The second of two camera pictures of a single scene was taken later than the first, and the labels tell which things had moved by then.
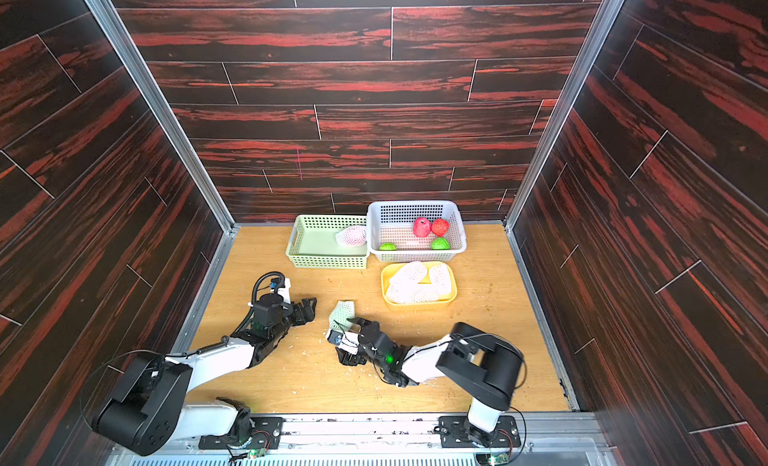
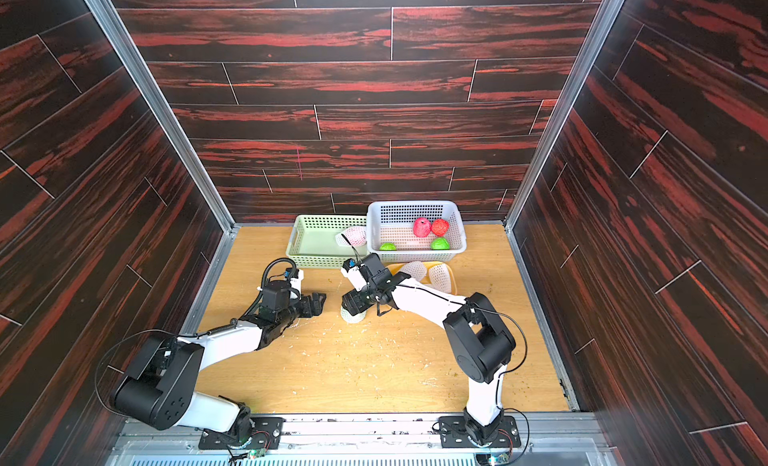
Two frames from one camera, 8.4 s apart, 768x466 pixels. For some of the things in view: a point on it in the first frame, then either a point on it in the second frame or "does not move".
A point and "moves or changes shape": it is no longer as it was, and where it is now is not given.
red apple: x=439 y=227 does not move
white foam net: x=408 y=276 does not move
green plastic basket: x=313 y=244 does not move
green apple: x=338 y=317 moves or changes shape
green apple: x=440 y=243 does not move
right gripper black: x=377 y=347 to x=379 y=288
